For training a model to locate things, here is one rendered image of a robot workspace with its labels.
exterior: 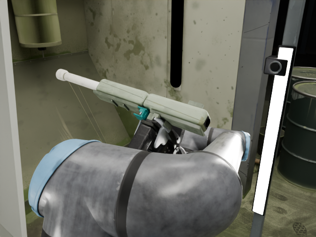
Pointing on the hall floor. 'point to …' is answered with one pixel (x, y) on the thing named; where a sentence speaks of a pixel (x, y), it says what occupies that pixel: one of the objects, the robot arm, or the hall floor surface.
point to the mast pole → (296, 12)
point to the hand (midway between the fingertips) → (151, 115)
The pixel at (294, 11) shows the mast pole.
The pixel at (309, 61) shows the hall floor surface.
